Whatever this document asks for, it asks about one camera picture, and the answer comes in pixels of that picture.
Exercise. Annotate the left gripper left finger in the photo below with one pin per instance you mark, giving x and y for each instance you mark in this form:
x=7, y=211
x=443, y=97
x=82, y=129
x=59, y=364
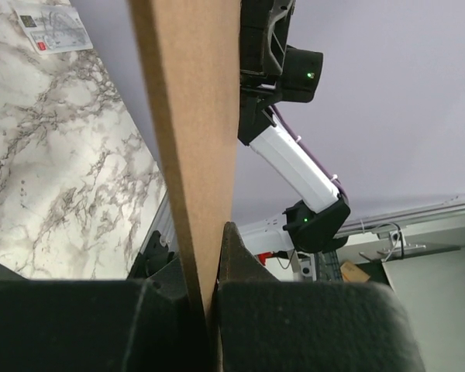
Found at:
x=130, y=325

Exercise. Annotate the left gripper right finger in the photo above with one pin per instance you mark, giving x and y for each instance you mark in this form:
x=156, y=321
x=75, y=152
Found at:
x=271, y=325

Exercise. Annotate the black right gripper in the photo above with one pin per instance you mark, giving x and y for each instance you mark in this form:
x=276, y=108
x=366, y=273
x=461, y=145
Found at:
x=263, y=36

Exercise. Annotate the aluminium rail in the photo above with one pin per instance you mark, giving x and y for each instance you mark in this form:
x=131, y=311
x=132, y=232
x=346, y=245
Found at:
x=446, y=209

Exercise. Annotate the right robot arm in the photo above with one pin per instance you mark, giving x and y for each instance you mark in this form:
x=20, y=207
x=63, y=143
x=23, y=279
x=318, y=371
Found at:
x=311, y=224

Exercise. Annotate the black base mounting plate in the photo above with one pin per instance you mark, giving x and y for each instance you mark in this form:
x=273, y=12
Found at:
x=154, y=257

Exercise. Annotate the brown backing board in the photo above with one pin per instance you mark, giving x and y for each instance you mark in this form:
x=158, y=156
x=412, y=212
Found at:
x=189, y=52

